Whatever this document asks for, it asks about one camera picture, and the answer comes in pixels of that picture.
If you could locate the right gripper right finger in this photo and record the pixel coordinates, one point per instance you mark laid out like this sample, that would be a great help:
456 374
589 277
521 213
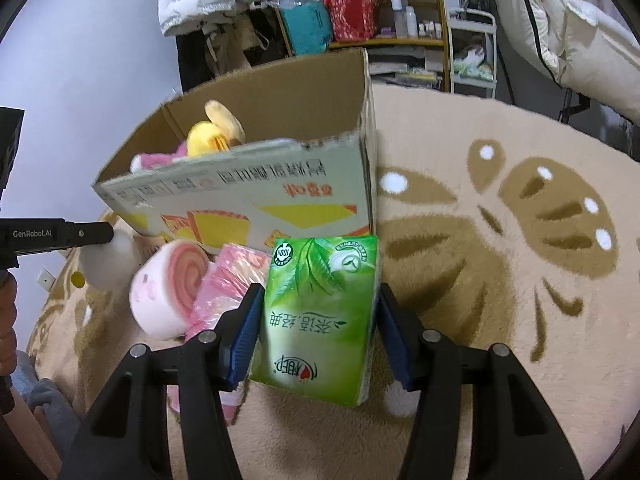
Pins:
514 433

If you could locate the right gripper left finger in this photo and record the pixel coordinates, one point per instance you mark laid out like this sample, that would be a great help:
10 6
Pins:
125 435

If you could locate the white fluffy plush toy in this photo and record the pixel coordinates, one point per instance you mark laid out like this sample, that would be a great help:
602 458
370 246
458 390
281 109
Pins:
111 265

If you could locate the pink roll plush pillow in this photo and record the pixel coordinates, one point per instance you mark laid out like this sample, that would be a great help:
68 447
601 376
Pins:
163 291

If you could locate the pink plastic tissue pack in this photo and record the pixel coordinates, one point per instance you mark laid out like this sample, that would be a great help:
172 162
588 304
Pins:
225 284

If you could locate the yellow bear plush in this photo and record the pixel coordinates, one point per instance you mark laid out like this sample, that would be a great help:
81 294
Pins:
220 132

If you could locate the green tissue pack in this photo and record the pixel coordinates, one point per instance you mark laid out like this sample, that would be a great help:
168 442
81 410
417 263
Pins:
318 316

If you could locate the person's left hand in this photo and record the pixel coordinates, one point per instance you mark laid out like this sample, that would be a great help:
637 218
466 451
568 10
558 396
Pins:
8 314

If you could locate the pink purple plush toy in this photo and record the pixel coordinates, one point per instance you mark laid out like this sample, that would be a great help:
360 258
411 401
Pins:
147 161

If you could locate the beige patterned rug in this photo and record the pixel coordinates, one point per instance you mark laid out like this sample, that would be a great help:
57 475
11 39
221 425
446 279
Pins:
496 224

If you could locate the cardboard box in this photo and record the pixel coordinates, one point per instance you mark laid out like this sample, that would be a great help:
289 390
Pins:
305 169

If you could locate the teal bag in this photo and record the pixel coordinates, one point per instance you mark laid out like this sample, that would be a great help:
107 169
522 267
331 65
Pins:
308 25

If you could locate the white utility cart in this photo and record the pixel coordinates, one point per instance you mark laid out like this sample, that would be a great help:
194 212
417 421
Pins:
473 52

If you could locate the red gift bag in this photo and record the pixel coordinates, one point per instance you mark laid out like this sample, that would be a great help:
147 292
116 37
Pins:
352 20

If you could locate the cream padded chair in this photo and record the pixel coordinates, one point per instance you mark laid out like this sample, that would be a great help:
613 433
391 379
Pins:
582 45

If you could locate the wooden shelf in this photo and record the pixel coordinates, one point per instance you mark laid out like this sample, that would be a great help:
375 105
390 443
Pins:
406 39

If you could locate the white bottle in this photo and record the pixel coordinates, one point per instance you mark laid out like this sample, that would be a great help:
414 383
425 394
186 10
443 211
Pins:
400 22

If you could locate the wall socket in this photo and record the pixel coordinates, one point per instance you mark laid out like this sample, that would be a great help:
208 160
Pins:
46 280

